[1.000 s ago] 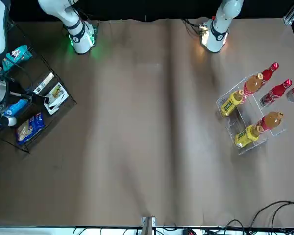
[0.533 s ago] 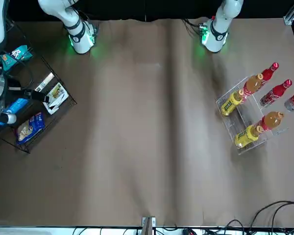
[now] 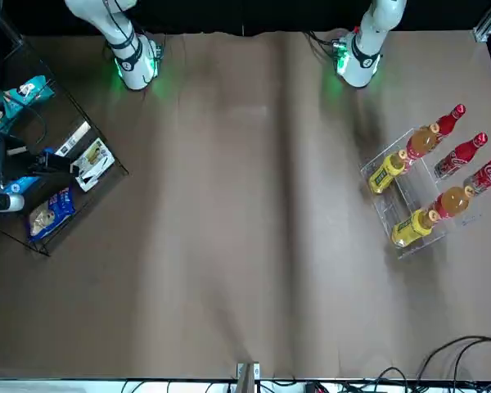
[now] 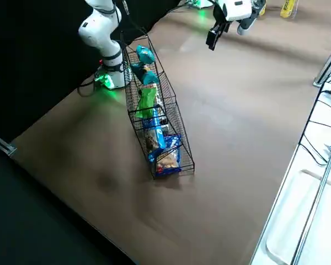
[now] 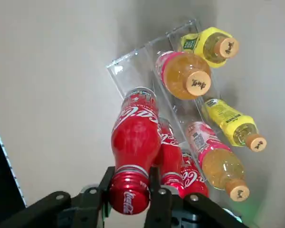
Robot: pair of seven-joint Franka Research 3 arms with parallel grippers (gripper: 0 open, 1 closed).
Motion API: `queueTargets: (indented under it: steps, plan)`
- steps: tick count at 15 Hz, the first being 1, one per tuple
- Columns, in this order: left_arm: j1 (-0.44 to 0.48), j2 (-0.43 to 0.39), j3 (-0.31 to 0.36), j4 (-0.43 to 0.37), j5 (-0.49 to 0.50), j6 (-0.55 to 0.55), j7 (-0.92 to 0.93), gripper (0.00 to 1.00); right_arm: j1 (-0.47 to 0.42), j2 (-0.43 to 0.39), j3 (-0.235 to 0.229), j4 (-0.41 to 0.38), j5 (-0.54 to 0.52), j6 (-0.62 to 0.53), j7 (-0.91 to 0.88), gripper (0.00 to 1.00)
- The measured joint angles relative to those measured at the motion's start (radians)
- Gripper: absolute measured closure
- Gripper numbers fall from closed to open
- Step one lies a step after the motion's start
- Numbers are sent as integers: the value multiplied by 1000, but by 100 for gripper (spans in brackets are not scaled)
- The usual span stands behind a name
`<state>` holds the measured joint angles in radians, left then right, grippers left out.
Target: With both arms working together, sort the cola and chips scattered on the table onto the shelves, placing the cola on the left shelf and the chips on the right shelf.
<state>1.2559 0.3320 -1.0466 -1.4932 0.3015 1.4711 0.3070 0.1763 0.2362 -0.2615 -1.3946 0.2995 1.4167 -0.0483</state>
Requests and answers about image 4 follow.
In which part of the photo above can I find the tall blue cookie packet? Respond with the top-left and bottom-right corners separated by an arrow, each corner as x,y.
151,106 -> 167,150

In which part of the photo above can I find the black wire basket rack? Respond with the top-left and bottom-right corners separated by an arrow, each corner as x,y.
120,29 -> 196,181

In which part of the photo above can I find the small blue snack packet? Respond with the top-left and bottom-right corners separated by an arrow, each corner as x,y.
147,133 -> 183,163

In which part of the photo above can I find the white box food picture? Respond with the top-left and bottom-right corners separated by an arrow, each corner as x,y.
155,150 -> 182,178

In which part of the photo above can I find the silver metal stand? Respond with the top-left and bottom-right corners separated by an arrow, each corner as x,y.
291,143 -> 331,265

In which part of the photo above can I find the aluminium post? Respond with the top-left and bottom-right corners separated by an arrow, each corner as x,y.
313,35 -> 331,88

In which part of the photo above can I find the white brown snack box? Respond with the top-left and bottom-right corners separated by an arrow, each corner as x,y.
143,127 -> 158,152

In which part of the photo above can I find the teal chips packet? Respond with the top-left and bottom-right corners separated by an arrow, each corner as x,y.
135,45 -> 156,65
130,62 -> 158,86

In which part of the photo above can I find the green chips packet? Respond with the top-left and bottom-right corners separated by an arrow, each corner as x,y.
134,84 -> 158,119

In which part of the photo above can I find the aluminium frame profile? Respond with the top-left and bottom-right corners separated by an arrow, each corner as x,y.
0,129 -> 18,157

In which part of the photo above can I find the white tray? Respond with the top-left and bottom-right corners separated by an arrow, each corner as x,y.
265,168 -> 331,265

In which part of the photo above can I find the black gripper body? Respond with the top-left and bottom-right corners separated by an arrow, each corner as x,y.
212,0 -> 229,30

